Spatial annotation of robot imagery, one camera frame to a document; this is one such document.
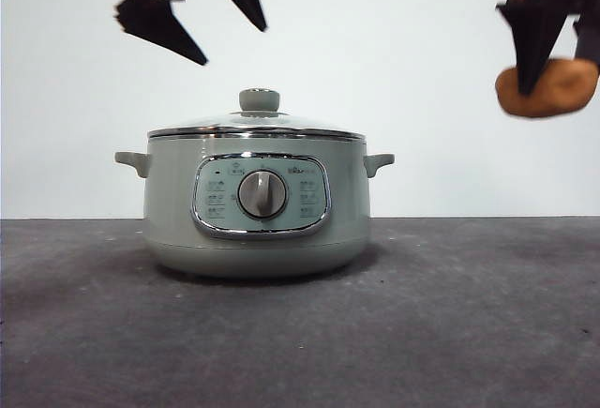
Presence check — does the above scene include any brown potato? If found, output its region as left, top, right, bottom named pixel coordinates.
left=494, top=55, right=600, bottom=120

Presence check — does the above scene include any glass lid with green knob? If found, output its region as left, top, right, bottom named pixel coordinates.
left=147, top=87, right=365, bottom=141

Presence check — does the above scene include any sage green electric cooking pot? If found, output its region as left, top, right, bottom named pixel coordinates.
left=113, top=131, right=396, bottom=280

